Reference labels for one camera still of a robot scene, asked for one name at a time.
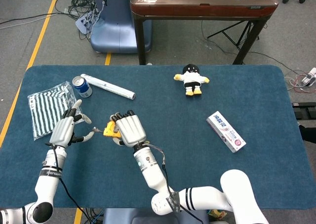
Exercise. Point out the white paper roll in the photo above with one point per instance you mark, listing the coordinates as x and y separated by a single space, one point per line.
108 86

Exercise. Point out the brown mahjong table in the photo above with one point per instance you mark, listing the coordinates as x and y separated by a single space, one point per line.
202 8

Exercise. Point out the yellow tape measure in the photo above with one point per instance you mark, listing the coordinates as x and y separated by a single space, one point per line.
108 131

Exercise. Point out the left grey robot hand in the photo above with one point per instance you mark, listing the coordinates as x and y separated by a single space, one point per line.
63 132

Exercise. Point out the blue felt table cover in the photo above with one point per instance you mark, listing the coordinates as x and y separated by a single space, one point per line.
172 135

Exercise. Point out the black equipment block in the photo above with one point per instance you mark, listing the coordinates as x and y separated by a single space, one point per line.
304 110

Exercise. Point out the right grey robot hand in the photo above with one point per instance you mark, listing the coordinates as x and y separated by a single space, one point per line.
130 130

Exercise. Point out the blue grey machine base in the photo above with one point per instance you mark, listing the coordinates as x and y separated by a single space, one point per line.
116 24

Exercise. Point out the white pink toothpaste box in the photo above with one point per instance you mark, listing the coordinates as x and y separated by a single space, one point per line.
225 131

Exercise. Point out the striped cloth in plastic bag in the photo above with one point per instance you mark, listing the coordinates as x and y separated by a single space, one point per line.
44 110

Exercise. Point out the blue grey robot torso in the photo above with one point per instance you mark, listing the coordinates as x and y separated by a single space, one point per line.
148 216

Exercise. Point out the black white penguin plush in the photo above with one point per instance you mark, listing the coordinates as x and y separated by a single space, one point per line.
191 79

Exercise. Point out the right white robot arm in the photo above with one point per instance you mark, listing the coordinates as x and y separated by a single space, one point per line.
150 169

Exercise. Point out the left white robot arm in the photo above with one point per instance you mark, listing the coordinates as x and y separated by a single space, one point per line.
49 184

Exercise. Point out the blue soda can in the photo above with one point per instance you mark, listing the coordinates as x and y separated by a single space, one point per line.
83 88

